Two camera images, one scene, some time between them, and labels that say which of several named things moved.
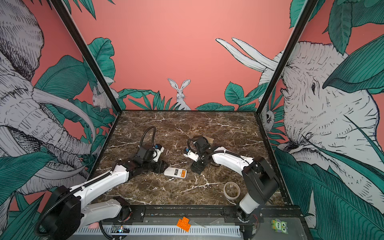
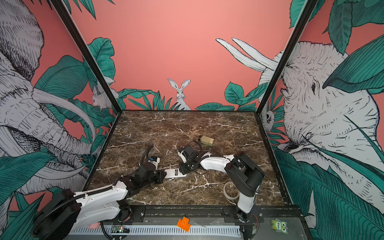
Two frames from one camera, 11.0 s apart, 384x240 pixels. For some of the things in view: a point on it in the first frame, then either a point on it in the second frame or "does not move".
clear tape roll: (231, 190) does not move
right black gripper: (196, 168) -> (183, 169)
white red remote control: (175, 172) does not move
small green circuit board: (119, 229) does not move
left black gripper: (160, 168) -> (159, 174)
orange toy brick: (184, 224) does not move
